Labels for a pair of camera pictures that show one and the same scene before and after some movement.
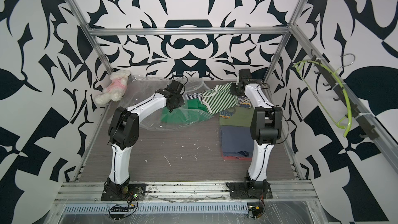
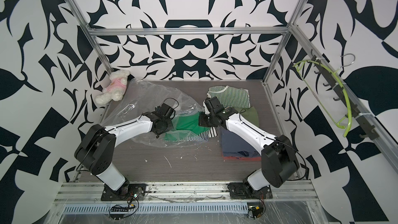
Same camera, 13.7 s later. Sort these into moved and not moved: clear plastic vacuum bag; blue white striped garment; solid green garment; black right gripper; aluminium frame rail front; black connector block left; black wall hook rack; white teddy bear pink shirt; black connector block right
Moved: black right gripper; blue white striped garment; solid green garment; clear plastic vacuum bag
Not moved: black connector block left; aluminium frame rail front; white teddy bear pink shirt; black connector block right; black wall hook rack
